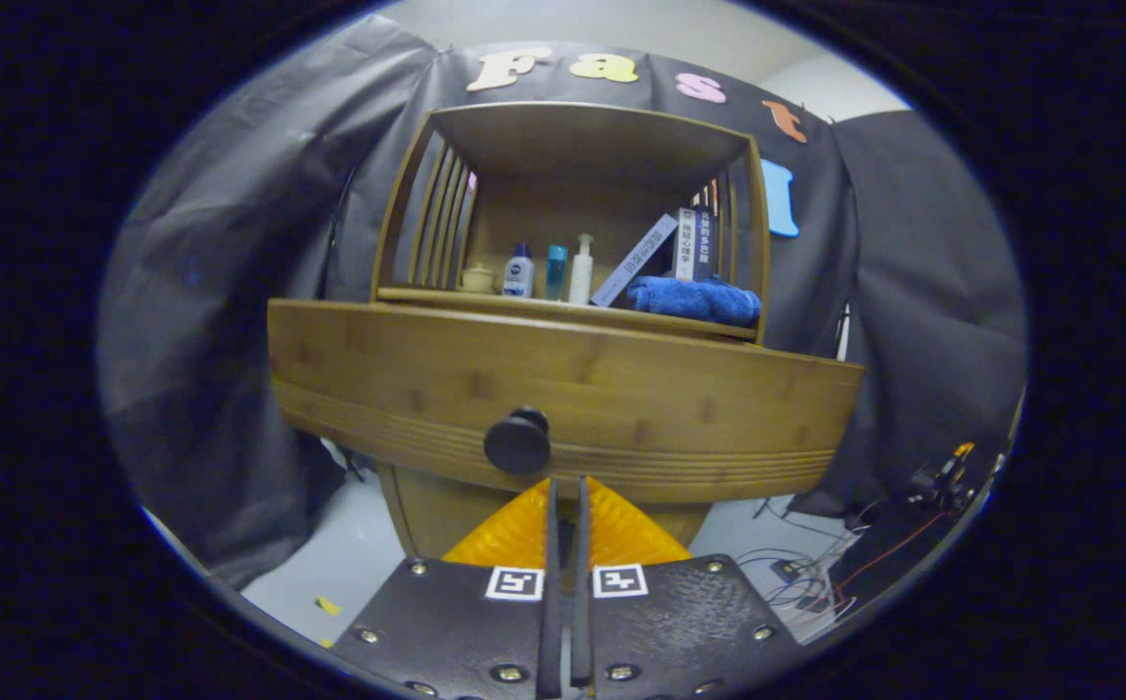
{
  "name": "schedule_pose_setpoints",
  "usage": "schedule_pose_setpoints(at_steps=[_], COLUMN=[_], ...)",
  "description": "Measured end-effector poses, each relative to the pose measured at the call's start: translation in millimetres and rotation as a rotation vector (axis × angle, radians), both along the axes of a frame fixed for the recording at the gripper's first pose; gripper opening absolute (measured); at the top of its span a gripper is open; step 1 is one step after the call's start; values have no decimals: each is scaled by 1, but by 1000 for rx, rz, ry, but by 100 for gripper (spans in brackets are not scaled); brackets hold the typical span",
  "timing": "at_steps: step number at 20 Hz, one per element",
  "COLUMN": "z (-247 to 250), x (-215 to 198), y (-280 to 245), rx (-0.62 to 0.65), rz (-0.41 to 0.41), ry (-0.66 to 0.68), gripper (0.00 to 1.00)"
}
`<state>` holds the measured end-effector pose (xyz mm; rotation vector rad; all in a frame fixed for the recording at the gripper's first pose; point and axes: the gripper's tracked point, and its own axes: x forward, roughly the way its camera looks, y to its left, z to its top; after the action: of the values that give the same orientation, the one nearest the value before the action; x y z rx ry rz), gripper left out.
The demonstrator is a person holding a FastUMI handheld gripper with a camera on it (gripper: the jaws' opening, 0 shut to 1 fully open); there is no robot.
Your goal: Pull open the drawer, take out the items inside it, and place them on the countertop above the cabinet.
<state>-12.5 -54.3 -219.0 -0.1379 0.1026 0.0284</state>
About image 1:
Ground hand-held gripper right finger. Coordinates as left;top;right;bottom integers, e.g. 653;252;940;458
573;476;802;700

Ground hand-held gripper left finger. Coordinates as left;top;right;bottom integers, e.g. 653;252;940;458
330;476;564;700

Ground wooden drawer with black knob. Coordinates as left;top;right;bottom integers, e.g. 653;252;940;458
266;297;865;507

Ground wooden countertop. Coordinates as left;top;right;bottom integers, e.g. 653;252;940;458
376;285;758;341

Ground wooden cabinet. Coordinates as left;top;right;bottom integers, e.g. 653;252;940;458
369;102;773;560

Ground black device with orange tip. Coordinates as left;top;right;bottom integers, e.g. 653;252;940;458
908;442;977;511

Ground folded blue towel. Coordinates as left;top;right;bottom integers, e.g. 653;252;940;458
625;275;763;328

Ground white bottle with blue cap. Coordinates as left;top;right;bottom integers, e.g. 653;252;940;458
503;243;536;298

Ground white pump bottle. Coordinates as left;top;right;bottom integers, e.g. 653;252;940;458
569;232;595;305

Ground lavender book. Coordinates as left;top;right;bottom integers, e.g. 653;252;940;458
589;214;679;308

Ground white book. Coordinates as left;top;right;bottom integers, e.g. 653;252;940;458
673;207;698;283

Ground dark blue book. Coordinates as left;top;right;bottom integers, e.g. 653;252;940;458
695;207;717;281

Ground floor cables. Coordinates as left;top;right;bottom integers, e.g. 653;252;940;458
738;496;953;623

